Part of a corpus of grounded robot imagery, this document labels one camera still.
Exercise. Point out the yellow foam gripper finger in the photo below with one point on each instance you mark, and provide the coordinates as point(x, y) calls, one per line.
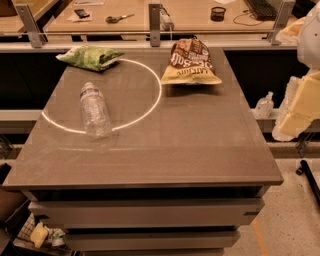
point(299, 108)
point(289, 35)

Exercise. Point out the clear sanitizer bottle left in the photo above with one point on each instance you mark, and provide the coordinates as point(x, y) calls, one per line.
point(264, 106)

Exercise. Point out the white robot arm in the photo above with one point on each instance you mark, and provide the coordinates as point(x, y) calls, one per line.
point(308, 43)

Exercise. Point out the white power strip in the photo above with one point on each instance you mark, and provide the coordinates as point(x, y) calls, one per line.
point(166, 20)

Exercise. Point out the black mesh cup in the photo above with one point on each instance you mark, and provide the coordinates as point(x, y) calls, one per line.
point(217, 14)

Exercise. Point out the black chair leg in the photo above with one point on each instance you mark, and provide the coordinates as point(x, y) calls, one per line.
point(304, 169)

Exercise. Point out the grey metal bracket middle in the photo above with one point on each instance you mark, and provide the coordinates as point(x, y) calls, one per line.
point(154, 24)

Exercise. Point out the green snack bag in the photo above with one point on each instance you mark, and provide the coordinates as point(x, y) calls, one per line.
point(93, 58)

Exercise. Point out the grey metal bracket left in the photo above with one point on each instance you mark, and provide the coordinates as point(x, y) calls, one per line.
point(35, 36)

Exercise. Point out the grey metal bracket right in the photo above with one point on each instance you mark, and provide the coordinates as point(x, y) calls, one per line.
point(284, 9)

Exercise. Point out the black keyboard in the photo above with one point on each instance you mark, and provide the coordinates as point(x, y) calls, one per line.
point(261, 10)

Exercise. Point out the black phone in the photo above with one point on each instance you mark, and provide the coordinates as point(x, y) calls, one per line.
point(81, 13)

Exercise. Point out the clear plastic water bottle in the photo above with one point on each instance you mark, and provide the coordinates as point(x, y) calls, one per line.
point(95, 116)

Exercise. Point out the brown yellow chip bag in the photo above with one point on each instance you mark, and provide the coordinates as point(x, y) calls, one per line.
point(190, 63)

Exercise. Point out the black handled scissors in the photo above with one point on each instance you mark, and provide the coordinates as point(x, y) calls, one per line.
point(116, 19)

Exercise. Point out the grey table with drawers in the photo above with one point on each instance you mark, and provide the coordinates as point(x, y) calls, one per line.
point(182, 170)

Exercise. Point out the grey metal bracket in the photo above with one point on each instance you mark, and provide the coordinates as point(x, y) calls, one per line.
point(154, 24)
point(35, 36)
point(284, 9)

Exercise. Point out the yellow sponge in basket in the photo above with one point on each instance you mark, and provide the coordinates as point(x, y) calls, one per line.
point(38, 235)

